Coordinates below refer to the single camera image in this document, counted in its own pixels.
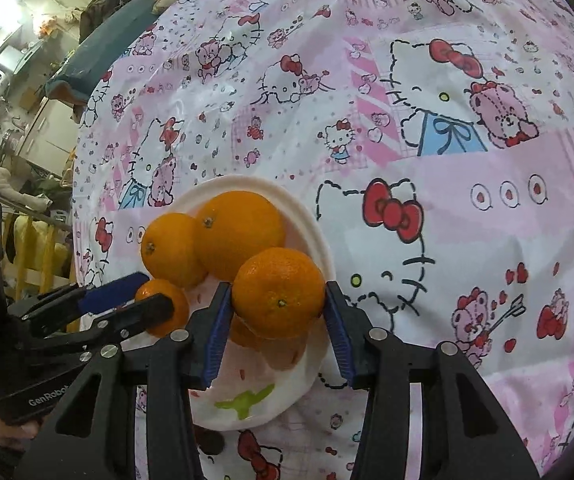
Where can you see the pink dotted plate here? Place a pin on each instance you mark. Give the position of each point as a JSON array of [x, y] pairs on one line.
[[287, 375]]

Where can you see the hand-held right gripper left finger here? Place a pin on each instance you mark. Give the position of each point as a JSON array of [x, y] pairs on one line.
[[217, 340]]

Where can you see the red cherry tomato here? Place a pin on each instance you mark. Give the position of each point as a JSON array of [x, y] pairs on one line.
[[210, 441]]

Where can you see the cream plush garment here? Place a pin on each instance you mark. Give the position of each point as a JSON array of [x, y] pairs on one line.
[[2, 180]]

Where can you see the large orange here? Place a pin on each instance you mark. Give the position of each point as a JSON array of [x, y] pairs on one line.
[[242, 240]]

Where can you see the pile of mixed clothes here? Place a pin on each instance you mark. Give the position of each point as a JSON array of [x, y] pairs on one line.
[[117, 0]]

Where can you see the small orange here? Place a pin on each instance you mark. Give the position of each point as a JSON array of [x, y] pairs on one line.
[[277, 292], [167, 305], [172, 250]]

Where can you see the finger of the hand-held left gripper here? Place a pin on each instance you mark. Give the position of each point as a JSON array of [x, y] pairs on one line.
[[112, 291], [142, 312]]

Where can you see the person's left hand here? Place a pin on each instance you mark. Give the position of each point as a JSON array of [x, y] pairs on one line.
[[12, 427]]

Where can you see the yellow rack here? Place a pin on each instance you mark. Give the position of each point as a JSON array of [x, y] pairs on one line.
[[37, 260]]

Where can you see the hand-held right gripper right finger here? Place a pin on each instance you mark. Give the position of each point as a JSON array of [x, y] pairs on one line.
[[341, 340]]

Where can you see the pink cartoon printed blanket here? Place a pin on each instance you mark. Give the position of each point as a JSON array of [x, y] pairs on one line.
[[417, 160]]

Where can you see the blue sofa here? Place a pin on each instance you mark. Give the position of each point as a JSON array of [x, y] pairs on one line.
[[102, 55]]

